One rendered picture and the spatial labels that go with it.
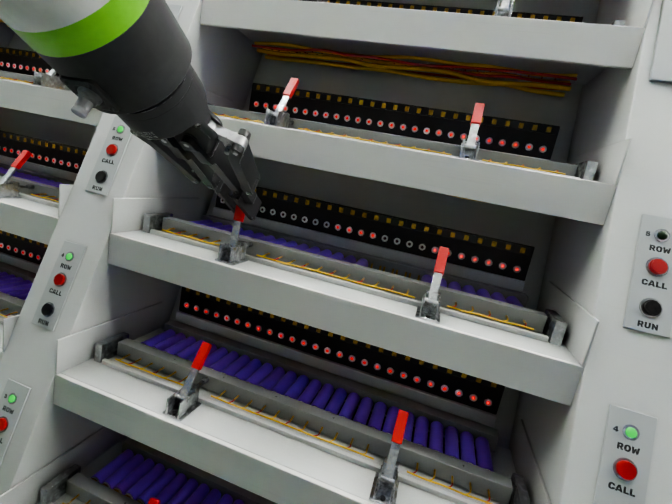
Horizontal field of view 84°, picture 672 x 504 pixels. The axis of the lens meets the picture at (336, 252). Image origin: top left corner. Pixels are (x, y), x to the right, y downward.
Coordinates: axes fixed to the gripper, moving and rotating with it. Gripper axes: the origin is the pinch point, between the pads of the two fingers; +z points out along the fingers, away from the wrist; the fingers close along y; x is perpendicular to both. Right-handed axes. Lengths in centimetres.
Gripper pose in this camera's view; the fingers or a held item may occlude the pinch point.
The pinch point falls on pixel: (239, 197)
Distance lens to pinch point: 51.1
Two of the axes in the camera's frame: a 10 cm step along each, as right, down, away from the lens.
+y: 9.4, 2.4, -2.4
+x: 3.0, -9.0, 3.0
